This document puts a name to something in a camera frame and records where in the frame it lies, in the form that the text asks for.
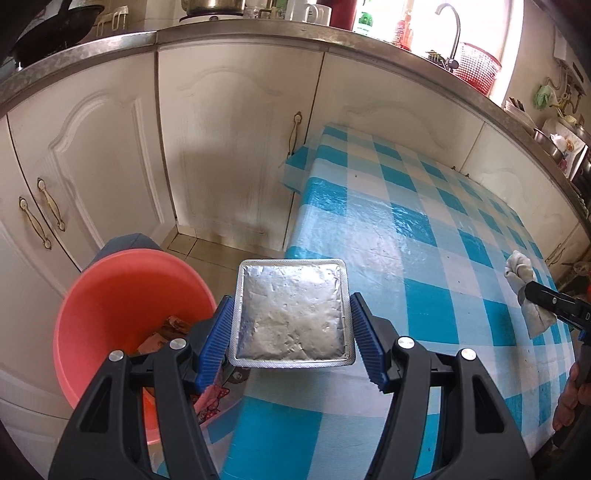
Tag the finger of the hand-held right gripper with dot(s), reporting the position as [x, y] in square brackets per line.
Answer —
[549, 300]

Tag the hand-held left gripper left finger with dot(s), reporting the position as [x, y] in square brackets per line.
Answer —
[214, 346]

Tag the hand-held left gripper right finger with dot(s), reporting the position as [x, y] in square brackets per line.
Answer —
[369, 346]

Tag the white cloth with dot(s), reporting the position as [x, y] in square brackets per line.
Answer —
[519, 267]

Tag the foil tray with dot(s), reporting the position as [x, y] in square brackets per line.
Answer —
[291, 314]

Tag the pink plastic bucket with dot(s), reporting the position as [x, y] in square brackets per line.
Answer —
[120, 295]

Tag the person's right hand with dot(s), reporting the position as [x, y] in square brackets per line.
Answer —
[568, 401]

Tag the white cabinet door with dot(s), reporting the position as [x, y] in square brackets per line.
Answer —
[577, 249]
[231, 138]
[392, 97]
[517, 180]
[101, 152]
[23, 300]

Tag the grey blue cloth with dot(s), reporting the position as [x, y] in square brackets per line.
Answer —
[129, 244]

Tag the blue checked tablecloth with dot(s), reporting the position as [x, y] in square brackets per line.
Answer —
[415, 221]

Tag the floral printed box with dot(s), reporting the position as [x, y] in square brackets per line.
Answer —
[572, 150]

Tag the steel bowl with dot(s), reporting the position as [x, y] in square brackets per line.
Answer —
[549, 145]

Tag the stack of plates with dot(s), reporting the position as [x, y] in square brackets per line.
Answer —
[517, 113]

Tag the green hanging cloth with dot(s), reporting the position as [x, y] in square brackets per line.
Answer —
[545, 97]

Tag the red plastic basket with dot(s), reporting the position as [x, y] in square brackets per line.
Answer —
[478, 67]

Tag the steel faucet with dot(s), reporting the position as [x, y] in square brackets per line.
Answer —
[457, 37]

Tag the bright window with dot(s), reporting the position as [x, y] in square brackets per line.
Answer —
[485, 27]

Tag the red bottle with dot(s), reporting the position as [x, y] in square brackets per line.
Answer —
[403, 27]

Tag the grey kitchen countertop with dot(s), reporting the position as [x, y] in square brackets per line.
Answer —
[258, 34]

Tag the green detergent bottle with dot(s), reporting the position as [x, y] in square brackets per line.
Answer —
[367, 19]

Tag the white induction cooker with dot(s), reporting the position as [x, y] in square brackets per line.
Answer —
[207, 19]

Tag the red thermos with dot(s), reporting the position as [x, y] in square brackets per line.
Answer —
[344, 14]

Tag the white mug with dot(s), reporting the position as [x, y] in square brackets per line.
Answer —
[309, 11]

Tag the steel kettle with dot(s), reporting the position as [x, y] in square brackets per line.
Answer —
[212, 5]

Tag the white plastic rack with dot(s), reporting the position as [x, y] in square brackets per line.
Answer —
[113, 21]

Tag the black wok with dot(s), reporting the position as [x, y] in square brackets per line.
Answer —
[60, 25]

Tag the white wall box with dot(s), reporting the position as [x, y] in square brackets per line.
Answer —
[561, 50]

